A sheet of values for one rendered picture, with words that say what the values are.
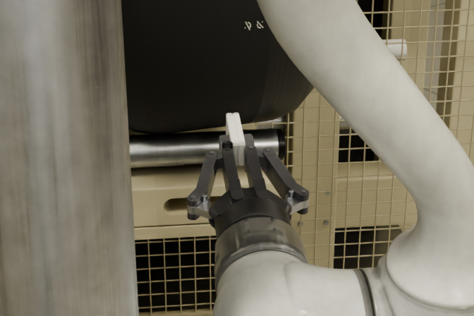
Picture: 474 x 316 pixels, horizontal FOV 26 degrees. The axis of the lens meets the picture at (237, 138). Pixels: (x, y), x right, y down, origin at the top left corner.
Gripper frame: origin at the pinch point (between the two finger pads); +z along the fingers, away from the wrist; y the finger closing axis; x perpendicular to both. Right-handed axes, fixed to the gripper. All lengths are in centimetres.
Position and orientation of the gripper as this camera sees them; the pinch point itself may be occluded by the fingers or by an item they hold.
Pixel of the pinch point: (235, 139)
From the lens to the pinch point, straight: 116.7
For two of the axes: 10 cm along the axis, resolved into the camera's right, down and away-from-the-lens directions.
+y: -9.9, 0.4, -1.0
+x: -0.2, 8.5, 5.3
